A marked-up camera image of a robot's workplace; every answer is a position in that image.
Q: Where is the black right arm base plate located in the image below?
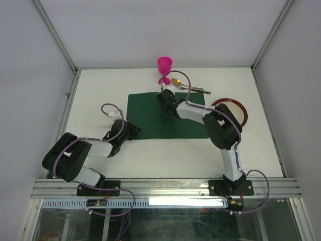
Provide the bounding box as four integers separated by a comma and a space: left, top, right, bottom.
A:
208, 180, 254, 197

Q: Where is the silver fork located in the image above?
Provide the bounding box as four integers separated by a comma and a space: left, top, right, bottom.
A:
184, 85, 211, 94

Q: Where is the gold bowl spoon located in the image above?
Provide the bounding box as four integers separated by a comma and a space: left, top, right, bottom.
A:
171, 78, 189, 90

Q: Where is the white slotted cable duct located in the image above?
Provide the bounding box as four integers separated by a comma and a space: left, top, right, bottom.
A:
42, 197, 228, 209

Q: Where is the aluminium frame post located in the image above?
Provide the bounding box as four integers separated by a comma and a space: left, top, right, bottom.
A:
31, 0, 81, 76
250, 0, 295, 72

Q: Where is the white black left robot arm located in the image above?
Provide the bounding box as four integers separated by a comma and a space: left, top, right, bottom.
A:
42, 119, 142, 195

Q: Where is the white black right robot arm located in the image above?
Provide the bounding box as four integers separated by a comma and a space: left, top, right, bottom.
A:
156, 89, 246, 194

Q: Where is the green placemat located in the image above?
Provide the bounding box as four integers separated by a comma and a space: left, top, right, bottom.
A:
126, 92, 209, 140

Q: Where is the aluminium left frame post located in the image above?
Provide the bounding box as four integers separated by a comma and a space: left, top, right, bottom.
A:
31, 0, 81, 76

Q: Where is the aluminium front rail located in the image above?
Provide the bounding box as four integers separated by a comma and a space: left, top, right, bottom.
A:
31, 178, 302, 199

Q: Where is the pink plastic goblet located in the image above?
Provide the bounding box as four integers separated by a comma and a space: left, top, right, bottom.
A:
157, 56, 173, 85

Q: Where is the aluminium right frame post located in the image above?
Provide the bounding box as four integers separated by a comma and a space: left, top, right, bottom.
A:
250, 0, 295, 72

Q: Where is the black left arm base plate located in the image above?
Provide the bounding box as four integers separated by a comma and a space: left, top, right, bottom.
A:
76, 180, 121, 197

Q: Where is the red rimmed cream plate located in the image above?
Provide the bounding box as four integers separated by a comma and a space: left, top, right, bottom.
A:
212, 98, 248, 127

